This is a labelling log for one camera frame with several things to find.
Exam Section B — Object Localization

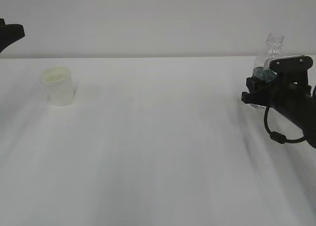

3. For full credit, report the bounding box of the clear green-label water bottle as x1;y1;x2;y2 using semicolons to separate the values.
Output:
248;33;286;110

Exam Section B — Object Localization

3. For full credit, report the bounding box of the white paper cup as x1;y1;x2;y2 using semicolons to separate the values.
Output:
40;67;75;107

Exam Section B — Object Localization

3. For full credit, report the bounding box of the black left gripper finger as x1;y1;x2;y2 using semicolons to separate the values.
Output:
0;18;25;53

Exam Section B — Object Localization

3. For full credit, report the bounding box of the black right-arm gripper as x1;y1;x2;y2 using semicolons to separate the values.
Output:
241;75;316;148

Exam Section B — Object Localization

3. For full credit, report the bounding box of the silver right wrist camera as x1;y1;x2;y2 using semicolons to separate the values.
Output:
263;55;313;73

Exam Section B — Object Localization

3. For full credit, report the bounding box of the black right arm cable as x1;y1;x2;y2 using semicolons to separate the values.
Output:
263;97;306;145

